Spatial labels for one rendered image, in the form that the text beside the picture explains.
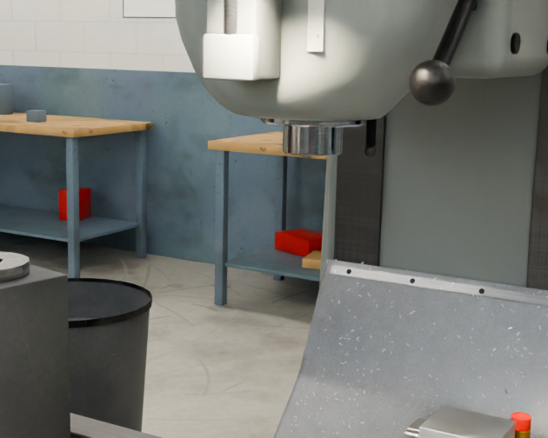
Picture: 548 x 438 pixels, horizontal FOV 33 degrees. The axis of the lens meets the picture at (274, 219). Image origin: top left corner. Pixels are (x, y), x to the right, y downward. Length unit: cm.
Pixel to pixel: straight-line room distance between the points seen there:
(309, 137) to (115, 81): 552
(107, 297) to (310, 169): 269
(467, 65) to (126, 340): 197
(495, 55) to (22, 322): 51
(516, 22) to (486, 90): 26
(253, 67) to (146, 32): 546
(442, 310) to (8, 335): 49
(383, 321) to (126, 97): 513
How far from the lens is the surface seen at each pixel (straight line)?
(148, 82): 605
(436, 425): 73
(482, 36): 79
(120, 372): 267
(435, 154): 110
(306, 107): 66
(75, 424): 108
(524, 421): 77
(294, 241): 515
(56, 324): 98
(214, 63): 63
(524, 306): 108
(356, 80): 65
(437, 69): 60
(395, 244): 113
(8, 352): 95
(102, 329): 259
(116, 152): 625
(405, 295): 112
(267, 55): 63
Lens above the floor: 136
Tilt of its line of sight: 10 degrees down
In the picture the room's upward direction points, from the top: 1 degrees clockwise
